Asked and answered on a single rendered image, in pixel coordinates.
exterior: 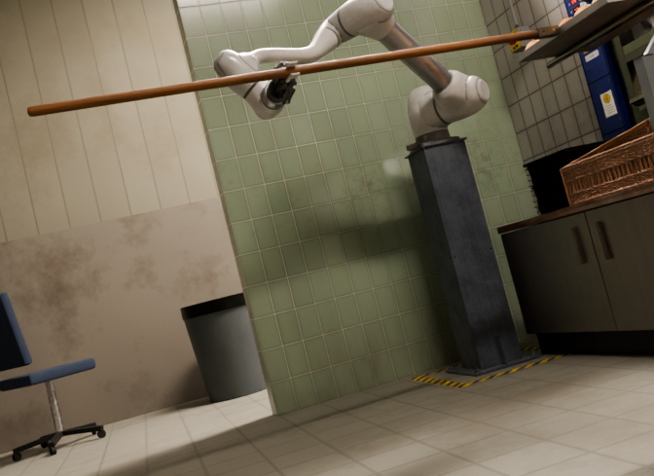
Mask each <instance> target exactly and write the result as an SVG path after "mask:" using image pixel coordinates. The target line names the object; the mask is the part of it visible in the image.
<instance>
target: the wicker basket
mask: <svg viewBox="0 0 654 476"><path fill-rule="evenodd" d="M631 140H632V141H631ZM623 143H624V144H623ZM613 145H614V146H613ZM605 149H607V150H605ZM653 165H654V131H653V127H652V125H651V121H650V118H649V119H646V120H645V121H643V122H641V123H640V124H638V125H636V126H634V127H633V128H630V129H628V130H627V131H625V132H623V133H621V134H620V135H617V136H616V137H614V138H612V139H611V140H609V141H607V142H606V143H604V144H602V145H600V146H599V147H598V148H596V149H594V150H592V151H591V152H589V153H587V154H586V155H584V156H582V157H580V158H579V159H576V160H575V161H573V162H572V163H570V164H568V165H566V166H564V167H562V168H561V169H560V172H561V176H562V179H563V184H564V188H565V192H566V195H567V199H568V202H569V206H573V205H576V204H578V203H582V202H585V201H591V200H594V199H598V198H601V197H605V196H608V195H611V194H615V193H618V192H622V191H625V190H629V189H632V188H634V187H638V186H641V185H645V184H648V183H651V182H654V166H653ZM616 172H617V173H616ZM577 180H578V181H577ZM573 181H574V182H573Z"/></svg>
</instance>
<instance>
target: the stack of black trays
mask: <svg viewBox="0 0 654 476"><path fill-rule="evenodd" d="M609 140H611V139H609ZM609 140H603V141H599V142H594V143H589V144H584V145H579V146H574V147H569V148H565V149H562V150H561V151H558V152H555V153H553V154H550V155H548V156H545V157H543V158H540V159H538V160H535V161H533V162H530V163H527V164H525V165H523V167H526V168H527V169H526V170H525V171H527V170H528V173H529V175H527V176H530V178H531V180H528V181H531V182H532V184H533V185H531V186H529V187H532V190H533V191H531V192H534V194H535V196H533V197H536V198H537V199H538V201H537V204H538V206H536V207H538V210H539V211H537V213H538V212H540V213H541V215H542V214H545V213H549V212H552V211H556V210H559V209H562V208H566V207H569V202H568V199H567V195H566V192H565V188H564V184H563V179H562V176H561V172H560V169H561V168H562V167H564V166H566V165H568V164H570V163H572V162H573V161H575V160H576V159H579V158H580V157H582V156H584V155H586V154H587V153H589V152H591V151H592V150H594V149H596V148H598V147H599V146H600V145H602V144H604V143H606V142H607V141H609ZM596 145H597V146H596ZM534 202H536V201H534Z"/></svg>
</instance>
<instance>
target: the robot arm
mask: <svg viewBox="0 0 654 476"><path fill-rule="evenodd" d="M393 12H394V3H393V0H348V1H347V2H346V3H344V4H343V5H342V6H341V7H340V8H339V9H337V10H336V11H335V12H334V13H333V14H332V15H331V16H330V17H328V18H327V19H326V20H325V21H324V22H323V23H322V24H321V25H320V27H319V29H318V30H317V31H316V33H315V35H314V37H313V39H312V41H311V43H310V44H309V46H307V47H305V48H264V49H258V50H255V51H252V52H250V53H238V54H237V53H236V52H234V51H230V50H225V51H222V52H221V53H220V54H219V55H218V56H217V58H216V60H215V61H214V63H213V65H214V70H215V72H216V74H217V75H218V77H219V78H222V77H228V76H235V75H240V74H247V73H254V72H260V70H261V68H260V65H261V64H263V63H279V65H278V66H276V67H274V68H273V69H279V68H286V67H292V66H295V65H296V64H308V63H312V62H315V61H318V60H319V59H321V58H322V57H324V56H325V55H327V54H329V53H330V52H332V51H334V50H335V49H336V48H337V47H338V46H339V45H340V44H341V43H344V42H346V41H348V40H350V39H352V38H354V37H356V36H358V35H361V36H364V37H367V38H370V39H372V40H377V41H379V42H380V43H382V44H383V45H384V46H385V47H386V48H387V49H388V50H389V51H391V52H395V51H401V50H408V49H414V48H420V47H422V45H421V44H419V43H418V42H417V41H416V40H415V39H414V38H413V37H412V36H411V35H410V34H409V33H408V32H407V31H406V30H405V29H403V28H402V27H401V26H400V25H399V24H398V23H397V22H396V21H395V17H394V14H393ZM400 60H401V61H402V62H403V63H404V64H405V65H406V66H407V67H409V68H410V69H411V70H412V71H413V72H414V73H415V74H416V75H417V76H419V77H420V78H421V79H422V80H423V81H424V83H425V84H426V85H428V86H422V87H419V88H416V89H415V90H413V91H412V92H411V94H410V95H409V98H408V115H409V120H410V124H411V128H412V131H413V134H414V137H415V140H416V143H414V144H411V145H408V146H407V151H411V152H410V154H411V153H413V152H414V151H415V150H416V149H418V148H419V147H421V146H424V145H429V144H434V143H439V142H444V141H448V140H453V139H458V138H459V136H450V133H449V130H448V126H449V125H450V124H451V123H454V122H457V121H460V120H463V119H465V118H468V117H470V116H472V115H474V114H476V113H477V112H479V111H480V110H481V109H482V108H483V107H484V106H485V105H486V104H487V102H488V100H489V98H490V90H489V87H488V85H487V83H486V82H485V81H484V80H483V79H481V78H479V77H476V76H468V75H465V74H463V73H460V72H458V71H456V70H450V71H448V70H447V69H446V68H445V67H444V66H443V65H442V64H441V63H440V62H439V61H438V60H437V59H436V58H435V57H433V56H432V55H425V56H418V57H412V58H405V59H400ZM299 76H300V72H298V73H292V74H290V76H289V77H288V78H287V77H286V78H280V79H274V80H271V81H270V82H268V81H262V82H255V83H249V84H242V85H236V86H230V87H229V88H230V89H231V90H232V91H234V92H235V93H237V94H238V95H240V96H241V97H242V98H244V99H245V100H246V101H247V102H248V103H249V105H250V106H251V107H252V109H253V110H254V112H255V114H256V115H257V116H258V117H259V118H261V119H263V120H270V119H272V118H274V117H276V116H277V115H278V114H280V112H281V111H282V110H283V108H284V106H285V104H289V103H290V101H291V98H292V96H293V94H294V93H295V91H296V90H295V88H294V86H297V82H296V79H297V78H298V77H299Z"/></svg>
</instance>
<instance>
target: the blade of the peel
mask: <svg viewBox="0 0 654 476"><path fill-rule="evenodd" d="M644 1H645V0H597V1H596V2H594V3H593V4H591V5H590V6H588V7H587V8H586V9H584V10H583V11H581V12H580V13H578V14H577V15H576V16H574V17H573V18H571V19H569V20H568V21H566V22H565V23H564V24H562V25H561V26H559V29H560V32H561V34H559V35H558V36H556V37H552V38H545V39H540V40H539V41H538V42H536V43H535V44H533V45H532V46H530V47H529V48H527V49H526V50H525V51H523V52H522V53H520V54H519V55H517V60H518V63H519V62H525V61H531V60H537V59H542V58H548V57H554V56H557V55H559V54H561V53H563V52H564V51H566V50H567V49H569V48H571V47H572V46H574V45H575V44H577V43H579V42H580V41H582V40H583V39H585V38H587V37H588V36H590V35H591V34H593V33H595V32H596V31H598V30H599V29H601V28H603V27H604V26H606V25H607V24H609V23H611V22H612V21H614V20H615V19H617V18H619V17H620V16H622V15H623V14H625V13H626V12H628V11H629V10H631V9H633V8H634V7H636V6H637V5H639V4H641V3H642V2H644ZM652 15H654V6H653V7H652V8H650V9H648V10H647V11H645V12H643V13H642V14H640V15H638V16H637V17H635V18H633V19H631V20H630V21H628V22H626V23H625V24H623V25H621V26H620V27H618V28H616V29H615V30H613V31H611V32H610V33H608V34H606V35H605V36H603V37H601V38H600V39H598V40H597V41H596V42H594V43H593V44H591V45H589V46H588V47H586V48H584V49H583V50H581V51H579V52H578V53H583V52H588V51H593V50H595V49H596V48H598V47H600V46H602V45H603V44H605V43H607V42H608V41H610V40H612V39H613V38H615V37H617V36H618V35H620V34H622V33H623V32H625V31H627V30H628V29H630V28H632V27H633V26H635V25H637V24H638V23H640V22H642V21H643V20H645V19H647V18H649V17H651V16H652Z"/></svg>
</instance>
